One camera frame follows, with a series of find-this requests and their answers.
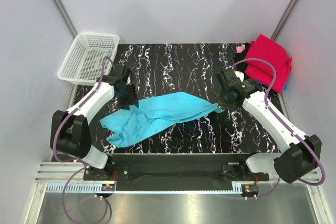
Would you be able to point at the pink paper tag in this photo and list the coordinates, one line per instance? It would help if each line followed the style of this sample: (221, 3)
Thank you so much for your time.
(240, 49)

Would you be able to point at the white plastic basket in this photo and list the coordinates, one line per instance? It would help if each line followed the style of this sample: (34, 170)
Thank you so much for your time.
(88, 54)

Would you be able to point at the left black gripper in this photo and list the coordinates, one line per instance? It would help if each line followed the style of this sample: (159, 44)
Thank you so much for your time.
(133, 99)

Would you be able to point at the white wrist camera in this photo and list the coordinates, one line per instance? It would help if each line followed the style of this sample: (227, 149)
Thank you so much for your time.
(240, 75)
(129, 81)

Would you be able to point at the folded black t shirt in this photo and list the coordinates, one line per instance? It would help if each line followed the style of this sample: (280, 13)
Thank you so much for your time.
(242, 67)

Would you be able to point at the right corner metal post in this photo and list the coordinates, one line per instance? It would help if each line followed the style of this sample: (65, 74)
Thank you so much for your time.
(284, 18)

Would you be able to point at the folded blue t shirt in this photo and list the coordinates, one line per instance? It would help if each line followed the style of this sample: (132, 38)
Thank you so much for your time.
(284, 88)

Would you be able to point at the cyan t shirt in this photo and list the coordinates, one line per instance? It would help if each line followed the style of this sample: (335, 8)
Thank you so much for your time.
(154, 115)

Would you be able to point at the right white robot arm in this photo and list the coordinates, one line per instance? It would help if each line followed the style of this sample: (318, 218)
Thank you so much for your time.
(299, 153)

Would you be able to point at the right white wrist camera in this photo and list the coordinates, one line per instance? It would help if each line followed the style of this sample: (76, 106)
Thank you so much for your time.
(240, 75)

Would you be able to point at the corner metal post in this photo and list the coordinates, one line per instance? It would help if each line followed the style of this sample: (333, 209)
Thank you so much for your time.
(65, 17)
(284, 18)

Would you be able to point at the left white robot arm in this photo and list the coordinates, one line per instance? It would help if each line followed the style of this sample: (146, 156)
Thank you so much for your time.
(70, 129)

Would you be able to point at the left corner metal post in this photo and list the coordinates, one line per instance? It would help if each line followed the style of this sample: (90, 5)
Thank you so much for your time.
(65, 17)

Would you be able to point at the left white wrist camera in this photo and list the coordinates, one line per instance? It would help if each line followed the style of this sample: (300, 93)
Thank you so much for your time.
(129, 81)

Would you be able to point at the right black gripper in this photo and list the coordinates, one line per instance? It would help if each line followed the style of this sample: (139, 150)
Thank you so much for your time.
(224, 106)

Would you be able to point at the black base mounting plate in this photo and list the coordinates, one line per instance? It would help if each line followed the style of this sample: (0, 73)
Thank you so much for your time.
(228, 167)

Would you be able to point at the folded red t shirt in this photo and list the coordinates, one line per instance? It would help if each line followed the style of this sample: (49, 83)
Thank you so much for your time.
(266, 57)

